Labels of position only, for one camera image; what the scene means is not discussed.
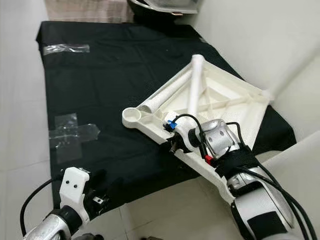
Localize black left robot foot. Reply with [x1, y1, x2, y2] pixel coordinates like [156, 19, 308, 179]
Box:
[80, 232, 106, 240]

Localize crossed clear tape strips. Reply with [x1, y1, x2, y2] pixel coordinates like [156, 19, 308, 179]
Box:
[49, 113, 102, 165]

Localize white plastic table top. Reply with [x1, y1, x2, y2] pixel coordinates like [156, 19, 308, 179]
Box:
[122, 54, 276, 203]

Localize black table cloth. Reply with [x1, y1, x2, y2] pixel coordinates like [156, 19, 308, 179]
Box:
[36, 21, 298, 211]

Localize long clear tape strip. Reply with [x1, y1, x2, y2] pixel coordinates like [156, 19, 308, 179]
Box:
[43, 43, 91, 56]

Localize black wok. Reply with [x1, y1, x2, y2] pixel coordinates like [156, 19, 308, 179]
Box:
[127, 0, 201, 27]

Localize beige bench cover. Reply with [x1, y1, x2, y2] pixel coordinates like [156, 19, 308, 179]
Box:
[45, 0, 133, 23]

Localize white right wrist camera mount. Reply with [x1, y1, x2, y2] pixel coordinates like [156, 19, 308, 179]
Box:
[162, 111, 201, 151]

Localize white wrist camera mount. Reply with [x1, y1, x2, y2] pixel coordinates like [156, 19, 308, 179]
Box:
[59, 166, 91, 223]
[162, 111, 201, 151]

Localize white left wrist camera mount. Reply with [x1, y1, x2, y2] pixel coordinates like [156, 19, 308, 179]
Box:
[59, 166, 91, 223]

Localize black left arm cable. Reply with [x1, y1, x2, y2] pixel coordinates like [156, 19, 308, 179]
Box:
[20, 177, 63, 236]

